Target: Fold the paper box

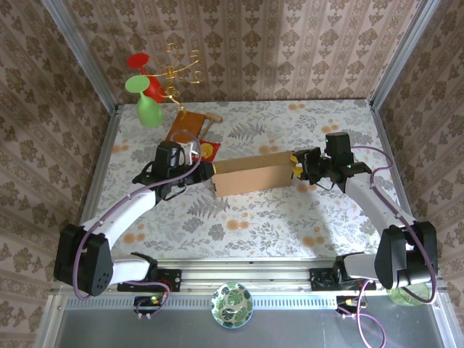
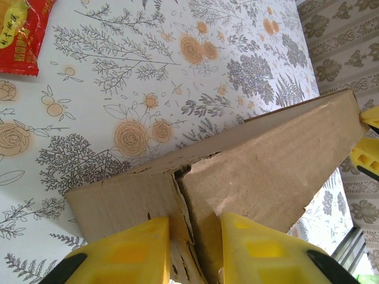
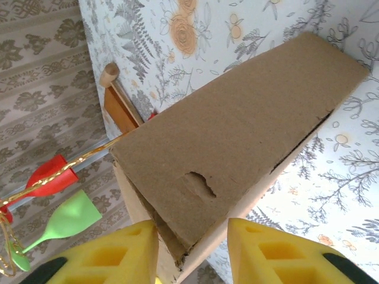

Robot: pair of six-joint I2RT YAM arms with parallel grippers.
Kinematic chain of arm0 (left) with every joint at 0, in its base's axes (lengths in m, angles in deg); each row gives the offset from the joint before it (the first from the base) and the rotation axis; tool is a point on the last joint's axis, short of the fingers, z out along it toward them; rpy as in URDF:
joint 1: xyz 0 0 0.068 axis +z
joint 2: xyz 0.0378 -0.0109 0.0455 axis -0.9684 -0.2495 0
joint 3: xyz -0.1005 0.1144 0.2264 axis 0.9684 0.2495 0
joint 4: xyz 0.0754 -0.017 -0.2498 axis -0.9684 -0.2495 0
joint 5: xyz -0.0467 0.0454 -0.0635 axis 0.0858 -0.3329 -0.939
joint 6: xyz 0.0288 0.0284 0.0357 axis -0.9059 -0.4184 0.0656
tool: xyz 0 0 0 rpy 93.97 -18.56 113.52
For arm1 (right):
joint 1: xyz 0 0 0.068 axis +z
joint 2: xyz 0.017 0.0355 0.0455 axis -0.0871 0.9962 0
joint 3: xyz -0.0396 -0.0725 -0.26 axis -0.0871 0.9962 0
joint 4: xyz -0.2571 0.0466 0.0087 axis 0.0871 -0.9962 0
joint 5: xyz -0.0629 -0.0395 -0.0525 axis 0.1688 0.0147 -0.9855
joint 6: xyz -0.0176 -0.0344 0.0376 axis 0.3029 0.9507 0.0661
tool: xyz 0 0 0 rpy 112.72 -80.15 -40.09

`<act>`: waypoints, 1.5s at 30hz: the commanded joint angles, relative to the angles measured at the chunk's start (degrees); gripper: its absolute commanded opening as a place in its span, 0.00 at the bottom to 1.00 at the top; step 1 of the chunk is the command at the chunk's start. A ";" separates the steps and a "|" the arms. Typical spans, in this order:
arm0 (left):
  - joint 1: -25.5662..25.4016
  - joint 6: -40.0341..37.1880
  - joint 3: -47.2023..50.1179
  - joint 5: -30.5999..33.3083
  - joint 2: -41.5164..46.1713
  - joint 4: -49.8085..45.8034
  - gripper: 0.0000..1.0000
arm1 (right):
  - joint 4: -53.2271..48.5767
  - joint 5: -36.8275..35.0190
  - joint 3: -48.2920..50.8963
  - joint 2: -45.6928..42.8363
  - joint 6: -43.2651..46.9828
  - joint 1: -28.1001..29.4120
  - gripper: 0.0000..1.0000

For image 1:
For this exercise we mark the brown cardboard box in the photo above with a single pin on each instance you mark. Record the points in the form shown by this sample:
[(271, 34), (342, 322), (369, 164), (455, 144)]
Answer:
[(253, 175)]

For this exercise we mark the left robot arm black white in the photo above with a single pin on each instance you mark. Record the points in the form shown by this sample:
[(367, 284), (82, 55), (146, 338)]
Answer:
[(119, 221)]

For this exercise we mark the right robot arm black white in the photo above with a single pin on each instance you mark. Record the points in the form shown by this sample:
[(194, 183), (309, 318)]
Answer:
[(377, 203)]

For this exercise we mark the red snack packet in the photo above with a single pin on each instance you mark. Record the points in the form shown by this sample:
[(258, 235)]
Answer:
[(210, 150)]

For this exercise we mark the small wooden mallet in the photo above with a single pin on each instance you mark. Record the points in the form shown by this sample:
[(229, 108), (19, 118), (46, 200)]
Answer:
[(214, 117)]

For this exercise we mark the green plastic wine glass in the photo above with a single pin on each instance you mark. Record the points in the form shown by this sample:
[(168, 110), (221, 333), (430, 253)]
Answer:
[(146, 107)]

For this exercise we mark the floral tablecloth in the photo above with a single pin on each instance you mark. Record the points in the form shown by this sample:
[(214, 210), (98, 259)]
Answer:
[(253, 232)]

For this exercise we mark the red plastic wine glass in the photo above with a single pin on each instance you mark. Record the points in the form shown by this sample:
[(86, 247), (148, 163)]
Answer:
[(154, 87)]

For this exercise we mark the leaf pattern bowl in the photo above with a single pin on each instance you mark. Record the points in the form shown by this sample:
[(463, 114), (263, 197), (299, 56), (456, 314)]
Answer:
[(232, 306)]

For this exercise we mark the left black connector board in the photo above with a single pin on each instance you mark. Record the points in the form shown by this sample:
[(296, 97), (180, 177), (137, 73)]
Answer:
[(145, 302)]

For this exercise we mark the black connector board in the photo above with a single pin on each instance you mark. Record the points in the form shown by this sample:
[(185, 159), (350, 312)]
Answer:
[(348, 303), (145, 302)]

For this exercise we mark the right black connector board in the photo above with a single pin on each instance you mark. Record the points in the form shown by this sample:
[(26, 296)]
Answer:
[(348, 303)]

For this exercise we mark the green transparent plastic cup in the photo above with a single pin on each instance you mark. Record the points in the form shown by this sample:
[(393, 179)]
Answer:
[(402, 297)]

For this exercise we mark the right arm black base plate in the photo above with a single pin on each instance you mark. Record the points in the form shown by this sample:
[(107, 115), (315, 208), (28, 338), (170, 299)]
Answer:
[(320, 279)]

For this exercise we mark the aluminium frame rail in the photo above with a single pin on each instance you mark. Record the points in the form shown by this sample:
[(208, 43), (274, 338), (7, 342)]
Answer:
[(253, 275)]

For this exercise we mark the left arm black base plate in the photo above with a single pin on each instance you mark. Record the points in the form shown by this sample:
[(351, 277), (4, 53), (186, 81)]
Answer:
[(170, 281)]

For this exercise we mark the aluminium frame post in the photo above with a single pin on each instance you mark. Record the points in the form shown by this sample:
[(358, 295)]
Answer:
[(83, 54), (402, 54)]

